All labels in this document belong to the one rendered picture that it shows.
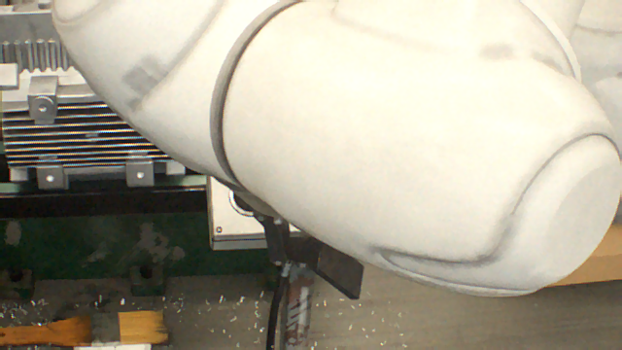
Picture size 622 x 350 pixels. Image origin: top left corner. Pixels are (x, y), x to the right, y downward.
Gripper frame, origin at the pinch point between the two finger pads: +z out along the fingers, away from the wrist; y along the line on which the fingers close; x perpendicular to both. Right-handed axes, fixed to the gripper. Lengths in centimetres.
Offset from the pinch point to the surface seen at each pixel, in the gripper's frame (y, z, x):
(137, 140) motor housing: 34.4, 0.4, -16.2
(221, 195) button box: 17.9, -4.9, -6.1
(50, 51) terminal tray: 39.6, -11.0, -21.4
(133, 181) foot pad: 36.3, 3.3, -13.0
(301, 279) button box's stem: 16.5, 8.0, -3.3
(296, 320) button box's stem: 18.9, 12.1, -0.6
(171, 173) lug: 34.2, 6.7, -15.4
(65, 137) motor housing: 40.1, -4.8, -14.5
